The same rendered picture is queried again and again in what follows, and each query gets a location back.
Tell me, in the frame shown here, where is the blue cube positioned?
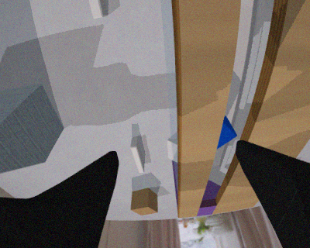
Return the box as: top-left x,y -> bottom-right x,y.
217,115 -> 236,149

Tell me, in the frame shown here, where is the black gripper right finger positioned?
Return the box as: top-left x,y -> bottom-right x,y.
236,140 -> 310,248

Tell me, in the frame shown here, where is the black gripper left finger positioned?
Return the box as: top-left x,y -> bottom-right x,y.
0,151 -> 119,248

